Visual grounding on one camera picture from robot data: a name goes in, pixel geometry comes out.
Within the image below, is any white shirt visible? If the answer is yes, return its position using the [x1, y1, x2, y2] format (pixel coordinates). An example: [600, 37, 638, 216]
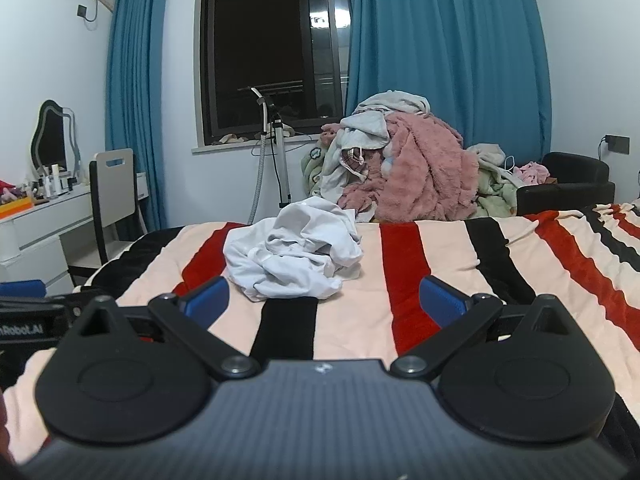
[222, 196, 364, 303]

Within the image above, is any beige garment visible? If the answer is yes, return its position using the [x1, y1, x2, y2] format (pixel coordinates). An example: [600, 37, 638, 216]
[351, 90, 431, 117]

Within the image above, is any group of cosmetic bottles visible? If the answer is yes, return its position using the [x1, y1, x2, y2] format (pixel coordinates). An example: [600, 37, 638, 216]
[32, 162, 79, 200]

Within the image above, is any small pink cloth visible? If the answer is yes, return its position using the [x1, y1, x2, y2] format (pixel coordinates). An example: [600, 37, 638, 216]
[512, 161, 551, 187]

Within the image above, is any black wall socket with charger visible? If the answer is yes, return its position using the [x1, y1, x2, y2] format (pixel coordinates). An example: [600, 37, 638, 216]
[599, 134, 631, 156]

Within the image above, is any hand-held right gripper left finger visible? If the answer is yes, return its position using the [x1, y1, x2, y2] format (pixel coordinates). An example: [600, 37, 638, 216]
[75, 275, 261, 381]

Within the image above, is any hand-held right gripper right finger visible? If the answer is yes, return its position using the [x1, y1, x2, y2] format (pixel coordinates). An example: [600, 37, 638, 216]
[390, 275, 576, 381]

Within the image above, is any dark window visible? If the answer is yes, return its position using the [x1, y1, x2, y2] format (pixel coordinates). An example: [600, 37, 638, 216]
[198, 0, 352, 148]

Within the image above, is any white dressing table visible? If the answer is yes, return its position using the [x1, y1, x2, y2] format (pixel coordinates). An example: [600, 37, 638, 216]
[0, 186, 94, 297]

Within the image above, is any black armchair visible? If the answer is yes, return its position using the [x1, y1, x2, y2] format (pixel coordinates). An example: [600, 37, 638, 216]
[515, 151, 616, 217]

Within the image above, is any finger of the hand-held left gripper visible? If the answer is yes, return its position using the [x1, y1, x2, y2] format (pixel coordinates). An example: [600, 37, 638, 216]
[0, 280, 47, 301]

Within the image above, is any pink fluffy blanket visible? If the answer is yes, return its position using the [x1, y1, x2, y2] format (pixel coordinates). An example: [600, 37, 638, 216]
[337, 111, 482, 224]

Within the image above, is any orange box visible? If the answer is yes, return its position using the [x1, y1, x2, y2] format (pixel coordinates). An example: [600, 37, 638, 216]
[0, 195, 34, 220]

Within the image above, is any narrow blue curtain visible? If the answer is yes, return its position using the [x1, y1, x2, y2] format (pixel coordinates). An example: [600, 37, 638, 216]
[103, 0, 169, 232]

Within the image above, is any striped red black cream blanket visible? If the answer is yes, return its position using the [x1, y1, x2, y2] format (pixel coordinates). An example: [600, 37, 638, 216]
[0, 199, 640, 466]

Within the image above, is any wide blue curtain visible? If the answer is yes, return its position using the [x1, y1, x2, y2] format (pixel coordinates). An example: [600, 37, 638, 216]
[344, 0, 554, 162]

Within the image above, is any grey hooded sweater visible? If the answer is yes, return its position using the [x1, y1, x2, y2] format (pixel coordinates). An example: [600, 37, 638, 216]
[321, 110, 392, 197]

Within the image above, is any wavy framed mirror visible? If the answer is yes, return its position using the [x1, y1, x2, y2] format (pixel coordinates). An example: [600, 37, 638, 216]
[30, 99, 81, 177]

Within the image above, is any pile of clothes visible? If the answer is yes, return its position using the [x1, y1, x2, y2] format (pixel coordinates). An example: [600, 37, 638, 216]
[300, 141, 519, 221]

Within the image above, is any small wall socket with cable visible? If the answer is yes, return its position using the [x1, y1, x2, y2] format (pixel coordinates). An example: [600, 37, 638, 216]
[76, 0, 114, 24]

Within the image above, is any light grey garment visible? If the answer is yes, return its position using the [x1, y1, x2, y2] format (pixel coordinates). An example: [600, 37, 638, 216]
[467, 143, 507, 167]

